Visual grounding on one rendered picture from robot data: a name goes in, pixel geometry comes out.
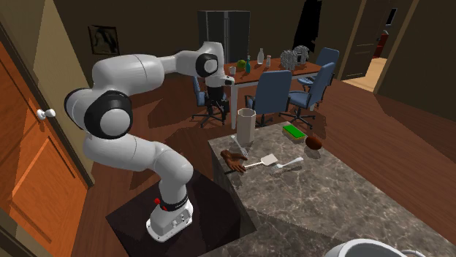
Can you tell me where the brown egg-shaped ball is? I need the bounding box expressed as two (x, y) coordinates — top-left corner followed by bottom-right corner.
(305, 136), (323, 150)

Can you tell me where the beige octagonal container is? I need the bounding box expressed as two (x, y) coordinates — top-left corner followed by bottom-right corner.
(236, 107), (257, 145)

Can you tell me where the dark framed wall picture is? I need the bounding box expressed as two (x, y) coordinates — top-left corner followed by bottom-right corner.
(88, 24), (121, 56)

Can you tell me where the white dish brush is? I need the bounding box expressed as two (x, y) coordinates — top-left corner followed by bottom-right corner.
(271, 156), (305, 174)

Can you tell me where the dark robot stand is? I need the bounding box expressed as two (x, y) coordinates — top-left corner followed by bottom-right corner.
(105, 169), (257, 257)

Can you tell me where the clear grey kitchen scraper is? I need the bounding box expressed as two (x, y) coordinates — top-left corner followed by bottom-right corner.
(230, 134), (249, 158)

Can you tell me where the dark grey refrigerator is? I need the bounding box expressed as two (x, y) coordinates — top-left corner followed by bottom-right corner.
(197, 9), (251, 64)

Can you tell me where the green and yellow sponge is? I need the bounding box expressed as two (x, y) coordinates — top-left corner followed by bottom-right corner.
(281, 123), (307, 144)

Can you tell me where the brown dining table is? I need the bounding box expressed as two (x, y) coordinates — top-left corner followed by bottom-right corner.
(223, 45), (324, 131)

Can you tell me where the white round appliance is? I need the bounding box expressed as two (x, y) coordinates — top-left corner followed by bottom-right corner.
(323, 238), (427, 257)

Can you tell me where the brown wooden hand figure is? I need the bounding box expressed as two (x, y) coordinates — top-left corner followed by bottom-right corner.
(220, 149), (248, 174)

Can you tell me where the blue office chair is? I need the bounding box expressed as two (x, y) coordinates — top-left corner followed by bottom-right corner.
(191, 75), (229, 129)
(244, 69), (293, 128)
(297, 47), (341, 88)
(278, 62), (336, 130)

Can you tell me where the orange wooden door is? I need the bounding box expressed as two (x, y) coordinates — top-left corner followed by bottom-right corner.
(0, 39), (89, 257)

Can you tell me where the white spatula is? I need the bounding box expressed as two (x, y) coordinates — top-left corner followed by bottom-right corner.
(243, 153), (279, 169)

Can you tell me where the dark brown panel door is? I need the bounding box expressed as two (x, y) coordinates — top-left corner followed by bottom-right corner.
(341, 0), (389, 81)

